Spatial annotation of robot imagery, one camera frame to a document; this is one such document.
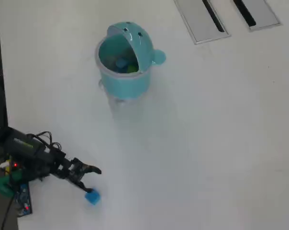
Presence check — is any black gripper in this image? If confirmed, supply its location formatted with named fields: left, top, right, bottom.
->
left=55, top=157, right=102, bottom=194

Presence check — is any blue cube block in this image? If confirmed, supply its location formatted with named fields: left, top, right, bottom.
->
left=115, top=57, right=128, bottom=69
left=84, top=188, right=101, bottom=206

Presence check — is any teal bin with dome lid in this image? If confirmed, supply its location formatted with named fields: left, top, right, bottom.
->
left=94, top=21, right=167, bottom=127

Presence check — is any blue circuit board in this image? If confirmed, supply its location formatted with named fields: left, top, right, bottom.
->
left=14, top=183, right=33, bottom=218

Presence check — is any controller board with red LED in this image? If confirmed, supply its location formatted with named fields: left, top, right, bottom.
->
left=8, top=157, right=22, bottom=171

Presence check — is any green table clamp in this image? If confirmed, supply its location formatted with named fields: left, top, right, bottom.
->
left=0, top=173, right=23, bottom=197

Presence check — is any black power cable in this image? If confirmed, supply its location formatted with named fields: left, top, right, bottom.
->
left=0, top=191, right=16, bottom=230

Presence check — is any silver table cable port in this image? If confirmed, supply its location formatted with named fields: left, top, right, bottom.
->
left=173, top=0, right=232, bottom=46
left=232, top=0, right=281, bottom=33

